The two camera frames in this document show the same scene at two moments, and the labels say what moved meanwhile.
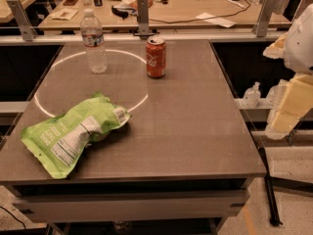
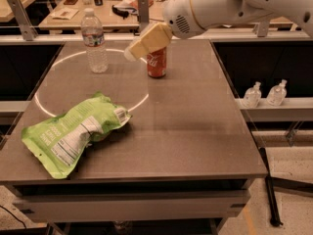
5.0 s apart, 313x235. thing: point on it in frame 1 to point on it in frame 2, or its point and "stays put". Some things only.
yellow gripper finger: [295, 102] to [178, 13]
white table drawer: [149, 205] stays put
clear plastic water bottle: [93, 38] stays put
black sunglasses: [122, 12] stays put
